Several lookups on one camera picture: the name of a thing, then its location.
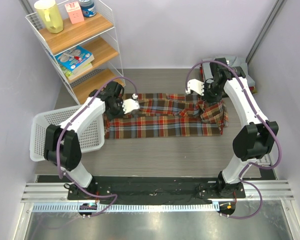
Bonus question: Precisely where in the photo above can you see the brown red plaid shirt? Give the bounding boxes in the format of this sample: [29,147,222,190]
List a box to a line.
[104,93,229,139]

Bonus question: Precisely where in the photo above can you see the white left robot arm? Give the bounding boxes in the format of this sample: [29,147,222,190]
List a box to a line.
[44,81,124,200]

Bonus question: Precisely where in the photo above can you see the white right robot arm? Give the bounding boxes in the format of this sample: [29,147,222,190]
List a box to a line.
[203,58,279,198]

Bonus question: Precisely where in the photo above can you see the folded grey shirt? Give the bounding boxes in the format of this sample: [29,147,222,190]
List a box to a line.
[200,55,255,87]

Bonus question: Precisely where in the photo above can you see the white plastic basket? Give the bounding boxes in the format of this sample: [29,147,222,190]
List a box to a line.
[29,105,105,162]

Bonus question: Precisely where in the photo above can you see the green book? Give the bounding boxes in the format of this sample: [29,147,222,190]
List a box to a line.
[59,63,93,81]

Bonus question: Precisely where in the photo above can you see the blue book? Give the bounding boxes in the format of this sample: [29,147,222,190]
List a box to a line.
[55,45,95,71]

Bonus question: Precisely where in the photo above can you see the blue white jar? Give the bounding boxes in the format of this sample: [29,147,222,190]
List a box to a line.
[78,0,97,18]

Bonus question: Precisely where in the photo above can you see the pink box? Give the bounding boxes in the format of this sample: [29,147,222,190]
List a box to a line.
[64,1,84,24]

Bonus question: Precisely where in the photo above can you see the yellow pitcher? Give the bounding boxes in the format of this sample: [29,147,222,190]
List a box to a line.
[34,0,64,34]

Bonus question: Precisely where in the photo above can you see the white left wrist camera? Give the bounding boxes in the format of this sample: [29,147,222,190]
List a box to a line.
[122,93,140,115]

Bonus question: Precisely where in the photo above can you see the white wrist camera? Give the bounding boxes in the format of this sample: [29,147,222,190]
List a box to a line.
[122,93,140,115]
[185,79,205,96]

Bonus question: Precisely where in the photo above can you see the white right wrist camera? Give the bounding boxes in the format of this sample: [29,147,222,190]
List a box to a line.
[185,79,205,96]

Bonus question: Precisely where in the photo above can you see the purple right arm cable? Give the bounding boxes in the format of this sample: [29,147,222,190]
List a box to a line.
[184,59,283,220]

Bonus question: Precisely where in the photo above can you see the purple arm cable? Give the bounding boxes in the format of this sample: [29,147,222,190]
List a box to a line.
[57,76,138,216]
[184,59,283,220]

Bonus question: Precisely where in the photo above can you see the white wire wooden shelf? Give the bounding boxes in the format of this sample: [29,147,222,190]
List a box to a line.
[25,0,124,105]

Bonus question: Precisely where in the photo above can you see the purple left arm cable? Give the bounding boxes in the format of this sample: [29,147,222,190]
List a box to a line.
[57,76,138,216]

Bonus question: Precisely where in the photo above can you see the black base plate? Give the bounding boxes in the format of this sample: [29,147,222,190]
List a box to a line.
[67,174,246,204]

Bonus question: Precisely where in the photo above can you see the white slotted cable duct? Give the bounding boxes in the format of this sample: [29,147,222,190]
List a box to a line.
[32,201,220,213]

